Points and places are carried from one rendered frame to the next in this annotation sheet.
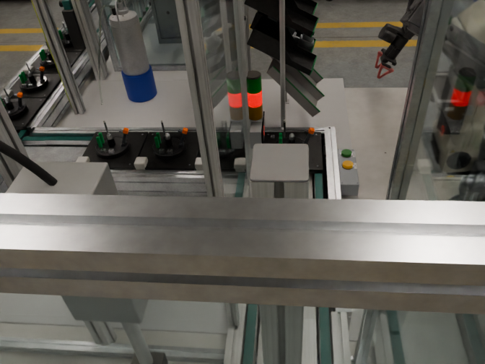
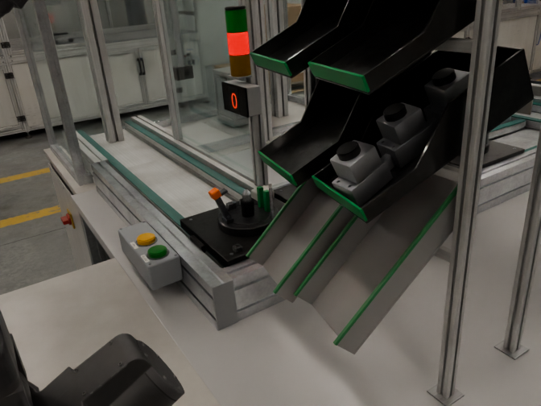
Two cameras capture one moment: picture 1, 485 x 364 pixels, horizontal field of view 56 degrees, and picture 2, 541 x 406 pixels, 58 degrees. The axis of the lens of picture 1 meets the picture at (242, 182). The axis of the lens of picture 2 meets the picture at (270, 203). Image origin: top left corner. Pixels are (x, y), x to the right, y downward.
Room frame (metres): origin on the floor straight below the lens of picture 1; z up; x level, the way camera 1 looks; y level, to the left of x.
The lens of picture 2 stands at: (2.23, -0.81, 1.47)
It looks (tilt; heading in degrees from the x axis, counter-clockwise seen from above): 25 degrees down; 140
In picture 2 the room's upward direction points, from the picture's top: 4 degrees counter-clockwise
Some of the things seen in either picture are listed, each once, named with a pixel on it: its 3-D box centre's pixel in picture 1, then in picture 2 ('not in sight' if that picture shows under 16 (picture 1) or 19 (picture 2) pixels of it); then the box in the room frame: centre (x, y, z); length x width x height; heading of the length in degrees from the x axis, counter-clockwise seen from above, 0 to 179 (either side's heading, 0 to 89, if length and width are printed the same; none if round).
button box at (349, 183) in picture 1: (346, 171); (148, 252); (1.31, -0.41, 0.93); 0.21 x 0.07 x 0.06; 171
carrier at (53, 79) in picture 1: (31, 77); not in sight; (2.16, 1.03, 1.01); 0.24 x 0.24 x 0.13; 81
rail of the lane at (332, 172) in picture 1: (333, 209); (147, 221); (1.13, -0.32, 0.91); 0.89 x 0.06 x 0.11; 171
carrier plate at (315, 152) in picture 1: (291, 151); (249, 225); (1.43, -0.21, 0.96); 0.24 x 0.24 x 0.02; 81
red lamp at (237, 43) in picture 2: (254, 97); (238, 43); (1.26, -0.06, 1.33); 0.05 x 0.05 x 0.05
